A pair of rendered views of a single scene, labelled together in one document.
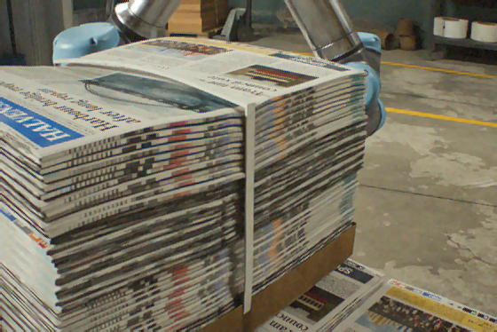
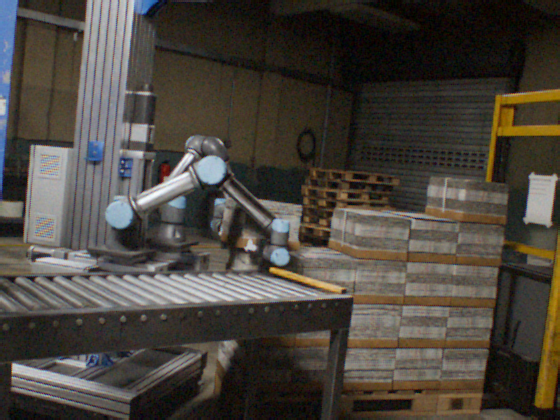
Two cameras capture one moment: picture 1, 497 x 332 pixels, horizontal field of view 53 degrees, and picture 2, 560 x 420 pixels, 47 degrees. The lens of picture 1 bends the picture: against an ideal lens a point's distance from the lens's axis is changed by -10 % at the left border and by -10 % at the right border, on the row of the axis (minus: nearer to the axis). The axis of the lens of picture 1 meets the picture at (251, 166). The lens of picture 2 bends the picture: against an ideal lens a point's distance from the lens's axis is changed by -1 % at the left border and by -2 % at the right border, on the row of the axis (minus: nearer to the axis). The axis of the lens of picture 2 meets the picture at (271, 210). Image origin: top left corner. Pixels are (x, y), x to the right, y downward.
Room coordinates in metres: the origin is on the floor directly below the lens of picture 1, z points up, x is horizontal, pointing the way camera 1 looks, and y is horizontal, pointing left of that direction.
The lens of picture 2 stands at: (-1.15, 2.95, 1.25)
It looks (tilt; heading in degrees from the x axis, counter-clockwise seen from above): 4 degrees down; 299
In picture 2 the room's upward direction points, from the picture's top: 6 degrees clockwise
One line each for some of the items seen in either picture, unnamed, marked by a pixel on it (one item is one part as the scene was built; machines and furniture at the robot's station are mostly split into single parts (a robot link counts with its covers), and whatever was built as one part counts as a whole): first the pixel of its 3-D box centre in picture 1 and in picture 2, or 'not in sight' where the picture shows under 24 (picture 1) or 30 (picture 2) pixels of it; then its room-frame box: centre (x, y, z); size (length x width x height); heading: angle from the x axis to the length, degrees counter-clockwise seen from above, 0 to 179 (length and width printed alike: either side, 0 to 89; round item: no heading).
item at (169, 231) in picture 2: not in sight; (171, 230); (0.90, 0.29, 0.87); 0.15 x 0.15 x 0.10
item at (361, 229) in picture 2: not in sight; (368, 233); (0.08, -0.35, 0.95); 0.38 x 0.29 x 0.23; 137
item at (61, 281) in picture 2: not in sight; (84, 297); (0.32, 1.45, 0.77); 0.47 x 0.05 x 0.05; 158
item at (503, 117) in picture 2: not in sight; (488, 233); (-0.37, -1.33, 0.97); 0.09 x 0.09 x 1.75; 48
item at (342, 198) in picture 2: not in sight; (347, 212); (2.78, -6.58, 0.65); 1.33 x 0.94 x 1.30; 72
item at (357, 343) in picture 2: not in sight; (333, 333); (0.17, -0.25, 0.40); 1.16 x 0.38 x 0.51; 48
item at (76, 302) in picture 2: not in sight; (64, 298); (0.34, 1.52, 0.77); 0.47 x 0.05 x 0.05; 158
